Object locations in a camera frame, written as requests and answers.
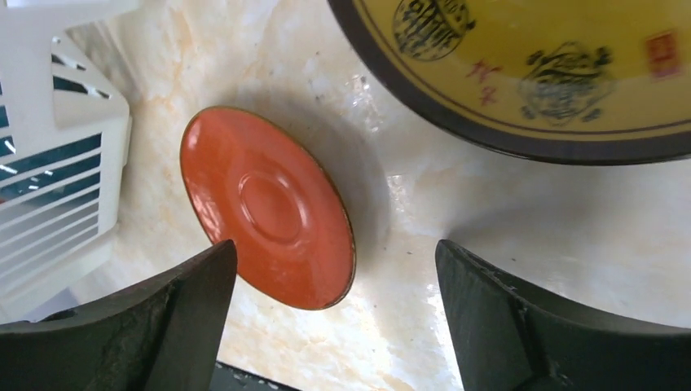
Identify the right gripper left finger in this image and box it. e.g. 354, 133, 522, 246
1, 240, 237, 390

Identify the white plastic dish rack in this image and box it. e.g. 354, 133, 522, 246
1, 1, 139, 323

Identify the yellow plate dark rim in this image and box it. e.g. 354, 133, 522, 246
330, 0, 690, 165

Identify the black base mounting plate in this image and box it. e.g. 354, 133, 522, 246
209, 361, 299, 391

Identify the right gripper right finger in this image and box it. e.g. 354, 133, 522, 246
434, 239, 690, 390

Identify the dark bowl beige inside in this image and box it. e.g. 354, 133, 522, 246
1, 104, 108, 209

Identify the orange saucer plate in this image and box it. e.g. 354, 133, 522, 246
179, 106, 356, 310

